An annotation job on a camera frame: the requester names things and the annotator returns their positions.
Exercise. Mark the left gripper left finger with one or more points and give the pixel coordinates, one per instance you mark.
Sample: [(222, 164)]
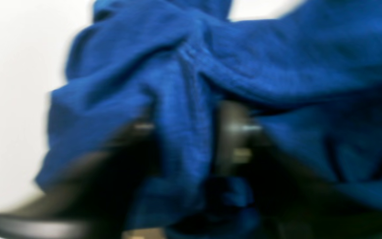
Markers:
[(92, 198)]

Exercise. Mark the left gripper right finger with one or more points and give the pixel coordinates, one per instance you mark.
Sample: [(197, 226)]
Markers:
[(294, 202)]

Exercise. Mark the dark blue t-shirt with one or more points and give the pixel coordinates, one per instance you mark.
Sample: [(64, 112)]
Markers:
[(312, 79)]

